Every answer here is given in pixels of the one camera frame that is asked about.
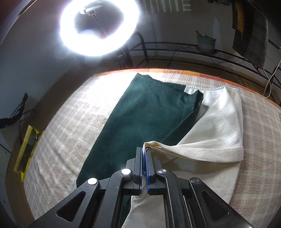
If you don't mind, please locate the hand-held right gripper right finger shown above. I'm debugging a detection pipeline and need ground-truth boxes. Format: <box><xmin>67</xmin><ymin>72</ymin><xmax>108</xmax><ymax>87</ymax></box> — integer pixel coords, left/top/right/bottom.
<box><xmin>144</xmin><ymin>148</ymin><xmax>255</xmax><ymax>228</ymax></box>

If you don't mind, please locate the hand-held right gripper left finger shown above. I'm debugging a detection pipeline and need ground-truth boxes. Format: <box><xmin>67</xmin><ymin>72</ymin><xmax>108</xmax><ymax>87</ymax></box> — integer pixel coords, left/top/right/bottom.
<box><xmin>28</xmin><ymin>147</ymin><xmax>144</xmax><ymax>228</ymax></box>

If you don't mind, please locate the cream white cloth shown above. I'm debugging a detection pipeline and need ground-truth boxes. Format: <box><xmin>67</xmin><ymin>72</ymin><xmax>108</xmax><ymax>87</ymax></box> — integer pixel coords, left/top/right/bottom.
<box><xmin>121</xmin><ymin>86</ymin><xmax>244</xmax><ymax>228</ymax></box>

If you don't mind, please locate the dark green cloth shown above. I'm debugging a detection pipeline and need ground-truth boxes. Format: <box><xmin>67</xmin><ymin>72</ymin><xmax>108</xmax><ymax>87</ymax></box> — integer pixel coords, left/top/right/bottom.
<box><xmin>76</xmin><ymin>73</ymin><xmax>204</xmax><ymax>222</ymax></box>

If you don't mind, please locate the beige plaid blanket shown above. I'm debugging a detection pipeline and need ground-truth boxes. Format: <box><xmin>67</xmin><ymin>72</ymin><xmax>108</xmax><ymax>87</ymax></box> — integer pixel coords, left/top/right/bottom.
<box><xmin>23</xmin><ymin>71</ymin><xmax>281</xmax><ymax>221</ymax></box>

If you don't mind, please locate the yellow black object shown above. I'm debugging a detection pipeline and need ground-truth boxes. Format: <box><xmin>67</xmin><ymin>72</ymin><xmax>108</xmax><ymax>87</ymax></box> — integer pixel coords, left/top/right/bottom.
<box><xmin>13</xmin><ymin>125</ymin><xmax>44</xmax><ymax>182</ymax></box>

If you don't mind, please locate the black metal rack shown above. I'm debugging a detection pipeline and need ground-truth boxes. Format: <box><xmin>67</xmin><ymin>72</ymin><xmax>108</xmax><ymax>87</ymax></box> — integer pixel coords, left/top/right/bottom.
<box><xmin>116</xmin><ymin>32</ymin><xmax>281</xmax><ymax>103</ymax></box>

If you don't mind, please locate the potted plant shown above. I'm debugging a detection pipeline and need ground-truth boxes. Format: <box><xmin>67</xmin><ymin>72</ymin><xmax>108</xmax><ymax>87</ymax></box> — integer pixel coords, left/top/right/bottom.
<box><xmin>194</xmin><ymin>30</ymin><xmax>218</xmax><ymax>54</ymax></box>

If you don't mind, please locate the phone holder with stand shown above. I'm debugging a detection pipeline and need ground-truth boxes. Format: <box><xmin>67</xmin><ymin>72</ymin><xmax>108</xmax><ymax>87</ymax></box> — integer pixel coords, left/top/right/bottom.
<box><xmin>79</xmin><ymin>1</ymin><xmax>110</xmax><ymax>38</ymax></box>

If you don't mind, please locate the dark hanging cloth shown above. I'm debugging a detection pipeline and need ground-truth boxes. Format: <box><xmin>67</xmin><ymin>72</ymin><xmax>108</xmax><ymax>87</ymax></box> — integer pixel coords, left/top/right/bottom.
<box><xmin>232</xmin><ymin>0</ymin><xmax>269</xmax><ymax>67</ymax></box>

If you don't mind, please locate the ring light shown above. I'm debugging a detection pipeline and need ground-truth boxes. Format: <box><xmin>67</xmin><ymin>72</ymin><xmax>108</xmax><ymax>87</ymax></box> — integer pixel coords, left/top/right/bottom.
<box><xmin>60</xmin><ymin>0</ymin><xmax>141</xmax><ymax>58</ymax></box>

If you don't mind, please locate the white cable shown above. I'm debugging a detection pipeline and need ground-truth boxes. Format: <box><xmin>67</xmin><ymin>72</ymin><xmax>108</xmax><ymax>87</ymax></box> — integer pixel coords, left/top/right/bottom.
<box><xmin>263</xmin><ymin>66</ymin><xmax>279</xmax><ymax>98</ymax></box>

